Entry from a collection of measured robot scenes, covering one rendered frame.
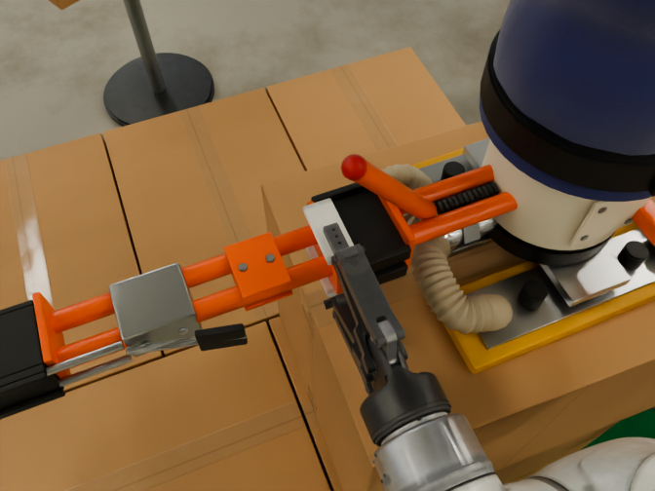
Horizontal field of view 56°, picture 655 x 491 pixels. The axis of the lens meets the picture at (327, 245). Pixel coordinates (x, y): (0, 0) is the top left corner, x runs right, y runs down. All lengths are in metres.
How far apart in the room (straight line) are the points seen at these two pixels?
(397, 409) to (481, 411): 0.20
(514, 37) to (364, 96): 0.98
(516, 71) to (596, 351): 0.35
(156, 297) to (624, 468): 0.43
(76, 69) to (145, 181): 1.24
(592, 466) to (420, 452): 0.15
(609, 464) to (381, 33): 2.19
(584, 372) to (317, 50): 1.95
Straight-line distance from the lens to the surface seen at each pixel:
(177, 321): 0.59
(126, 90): 2.41
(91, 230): 1.37
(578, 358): 0.77
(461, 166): 0.81
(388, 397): 0.53
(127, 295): 0.61
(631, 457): 0.58
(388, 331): 0.51
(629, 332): 0.80
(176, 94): 2.35
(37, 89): 2.58
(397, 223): 0.62
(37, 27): 2.86
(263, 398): 1.12
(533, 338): 0.74
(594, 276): 0.77
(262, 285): 0.59
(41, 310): 0.62
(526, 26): 0.56
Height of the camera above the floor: 1.60
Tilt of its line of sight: 57 degrees down
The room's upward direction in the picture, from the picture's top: straight up
